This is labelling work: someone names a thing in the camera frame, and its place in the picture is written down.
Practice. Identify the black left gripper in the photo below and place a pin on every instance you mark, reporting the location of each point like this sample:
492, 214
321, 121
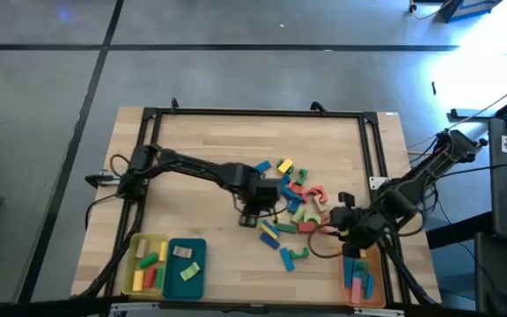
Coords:
247, 185

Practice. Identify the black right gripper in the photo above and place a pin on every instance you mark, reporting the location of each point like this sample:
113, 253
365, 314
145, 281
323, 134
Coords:
359, 226

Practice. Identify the yellow short block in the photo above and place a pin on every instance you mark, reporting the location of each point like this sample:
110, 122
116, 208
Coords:
163, 251
285, 165
362, 253
137, 280

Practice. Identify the teal plank block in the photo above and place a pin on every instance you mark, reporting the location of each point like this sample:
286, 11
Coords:
361, 266

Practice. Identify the dark blue plank block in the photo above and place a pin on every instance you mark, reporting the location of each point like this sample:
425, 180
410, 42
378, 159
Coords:
270, 241

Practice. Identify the green plank block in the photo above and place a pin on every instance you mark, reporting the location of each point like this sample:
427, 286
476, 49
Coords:
286, 228

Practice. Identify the red arch block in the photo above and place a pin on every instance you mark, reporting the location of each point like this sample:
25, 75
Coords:
319, 192
322, 229

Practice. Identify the pink plank block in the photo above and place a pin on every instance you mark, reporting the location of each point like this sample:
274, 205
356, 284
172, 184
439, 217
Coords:
356, 290

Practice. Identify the blue cylinder block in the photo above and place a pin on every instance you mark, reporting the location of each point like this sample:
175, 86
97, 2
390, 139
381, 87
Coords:
286, 181

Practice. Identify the grey block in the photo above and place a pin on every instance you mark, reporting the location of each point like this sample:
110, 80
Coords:
182, 252

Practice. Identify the light green arch block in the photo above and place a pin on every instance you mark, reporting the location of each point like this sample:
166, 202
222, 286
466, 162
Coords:
190, 271
311, 216

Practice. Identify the green short block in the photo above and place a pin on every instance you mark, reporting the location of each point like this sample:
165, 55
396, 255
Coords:
159, 278
291, 170

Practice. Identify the natural wood cylinder block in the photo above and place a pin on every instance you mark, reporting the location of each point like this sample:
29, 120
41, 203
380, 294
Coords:
141, 248

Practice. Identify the red cylinder block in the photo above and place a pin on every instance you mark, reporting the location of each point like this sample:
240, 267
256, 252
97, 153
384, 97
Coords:
149, 277

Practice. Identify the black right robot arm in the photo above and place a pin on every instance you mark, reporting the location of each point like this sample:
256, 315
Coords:
421, 176

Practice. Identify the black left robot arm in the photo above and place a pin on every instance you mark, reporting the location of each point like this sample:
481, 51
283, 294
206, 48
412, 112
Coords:
192, 165

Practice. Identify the yellow plank block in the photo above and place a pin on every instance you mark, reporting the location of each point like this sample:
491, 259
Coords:
266, 230

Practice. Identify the light green cylinder block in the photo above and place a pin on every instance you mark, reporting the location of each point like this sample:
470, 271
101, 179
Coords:
298, 214

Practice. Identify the orange plastic tray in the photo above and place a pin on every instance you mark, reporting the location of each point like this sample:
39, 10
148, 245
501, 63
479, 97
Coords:
380, 290

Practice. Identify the red short block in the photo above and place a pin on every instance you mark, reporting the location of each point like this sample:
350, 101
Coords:
306, 227
296, 188

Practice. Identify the natural wood arch block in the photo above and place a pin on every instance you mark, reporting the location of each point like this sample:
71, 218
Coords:
320, 205

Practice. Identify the teal plastic tray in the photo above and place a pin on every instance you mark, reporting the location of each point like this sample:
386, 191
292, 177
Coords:
183, 290

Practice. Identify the yellow plastic tray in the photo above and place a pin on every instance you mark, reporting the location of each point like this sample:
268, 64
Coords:
129, 260

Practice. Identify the black floor bar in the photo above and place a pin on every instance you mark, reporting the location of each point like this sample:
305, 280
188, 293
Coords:
491, 111

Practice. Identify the blue stand base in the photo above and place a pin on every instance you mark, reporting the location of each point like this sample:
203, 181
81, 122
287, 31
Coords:
469, 9

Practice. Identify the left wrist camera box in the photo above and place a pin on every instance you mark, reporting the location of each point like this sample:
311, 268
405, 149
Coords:
271, 191

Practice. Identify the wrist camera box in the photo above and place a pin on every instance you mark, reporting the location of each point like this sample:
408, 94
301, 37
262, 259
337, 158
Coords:
347, 199
271, 191

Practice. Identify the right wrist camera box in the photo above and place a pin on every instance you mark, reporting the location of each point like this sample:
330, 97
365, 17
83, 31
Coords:
347, 199

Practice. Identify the silver table bracket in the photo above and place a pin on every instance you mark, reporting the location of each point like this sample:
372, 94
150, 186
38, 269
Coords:
139, 309
379, 311

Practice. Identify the black table frame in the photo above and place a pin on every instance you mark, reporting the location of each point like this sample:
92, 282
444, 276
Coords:
258, 112

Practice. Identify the black frame clamp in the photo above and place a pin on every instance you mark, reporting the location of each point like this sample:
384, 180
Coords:
174, 105
318, 106

